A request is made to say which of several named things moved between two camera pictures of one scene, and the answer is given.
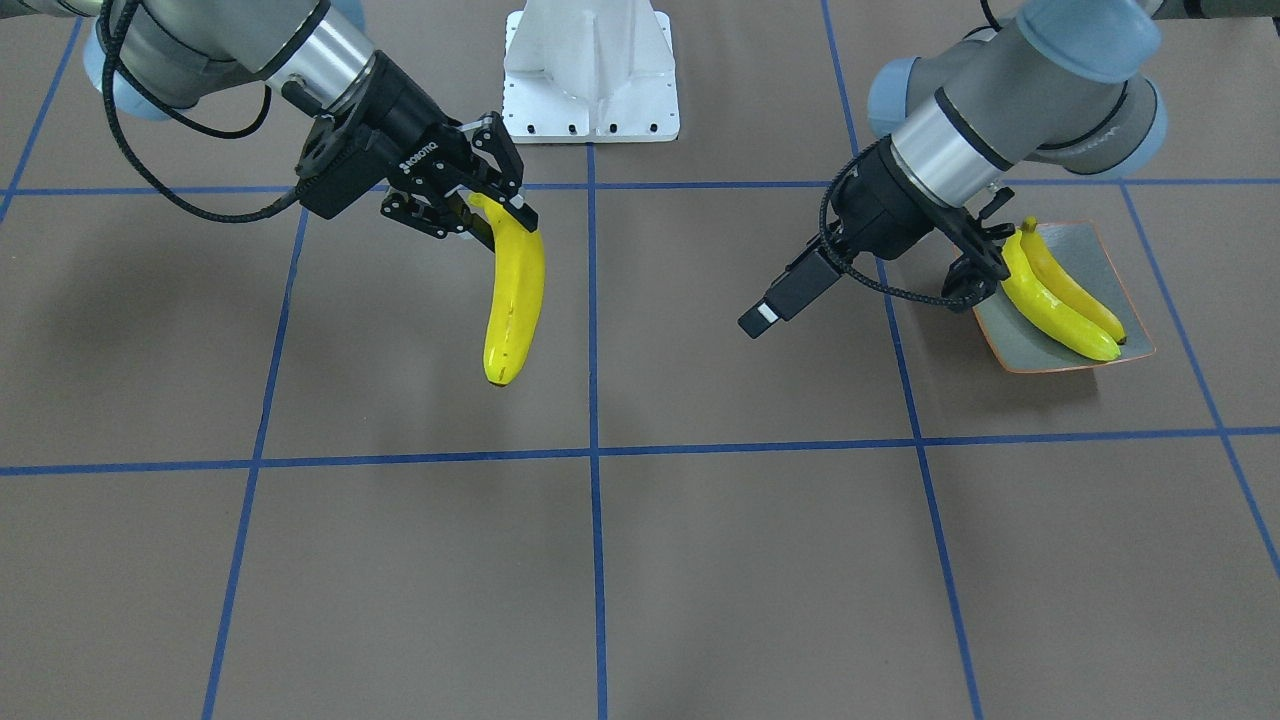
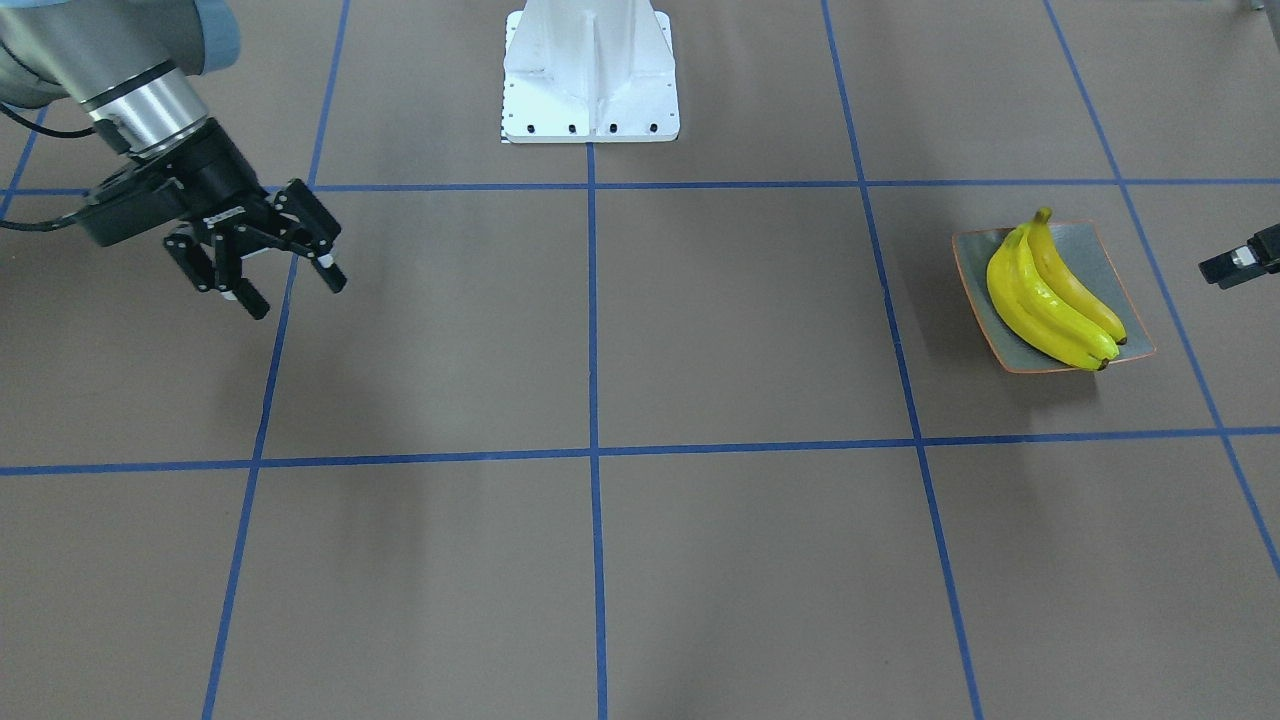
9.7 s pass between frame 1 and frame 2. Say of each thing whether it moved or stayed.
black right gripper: moved
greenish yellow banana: stayed
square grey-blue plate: stayed
